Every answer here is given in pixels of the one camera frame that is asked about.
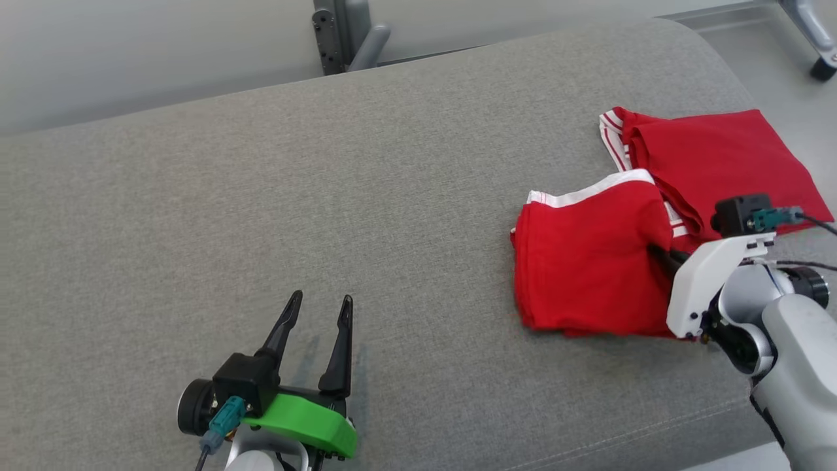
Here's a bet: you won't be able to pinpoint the grey metal partition post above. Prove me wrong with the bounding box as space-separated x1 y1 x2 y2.
312 0 371 77

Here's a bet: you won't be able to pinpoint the camera cable teal plug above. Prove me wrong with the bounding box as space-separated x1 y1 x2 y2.
195 396 248 471
752 205 837 237

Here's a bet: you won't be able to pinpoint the grey fabric sofa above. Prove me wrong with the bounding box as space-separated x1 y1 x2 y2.
0 18 837 471

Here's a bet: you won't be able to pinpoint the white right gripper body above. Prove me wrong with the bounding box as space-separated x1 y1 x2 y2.
666 232 777 340

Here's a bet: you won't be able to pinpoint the red shorts with white stripe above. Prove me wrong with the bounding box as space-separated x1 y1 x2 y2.
510 169 704 339

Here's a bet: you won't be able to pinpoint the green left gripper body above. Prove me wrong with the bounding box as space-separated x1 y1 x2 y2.
241 386 358 457

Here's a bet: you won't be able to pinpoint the right camera cable teal plug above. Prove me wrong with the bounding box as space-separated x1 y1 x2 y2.
752 205 837 237

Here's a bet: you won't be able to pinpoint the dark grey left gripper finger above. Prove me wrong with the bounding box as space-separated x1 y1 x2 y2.
318 295 354 398
256 290 304 368

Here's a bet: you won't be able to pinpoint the left camera cable teal plug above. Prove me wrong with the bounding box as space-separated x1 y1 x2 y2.
195 396 248 471

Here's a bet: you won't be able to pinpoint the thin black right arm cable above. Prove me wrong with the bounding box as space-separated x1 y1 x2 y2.
752 258 837 273

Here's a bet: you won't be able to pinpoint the red basketball jersey number 23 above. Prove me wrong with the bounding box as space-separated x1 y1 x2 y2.
599 107 834 253

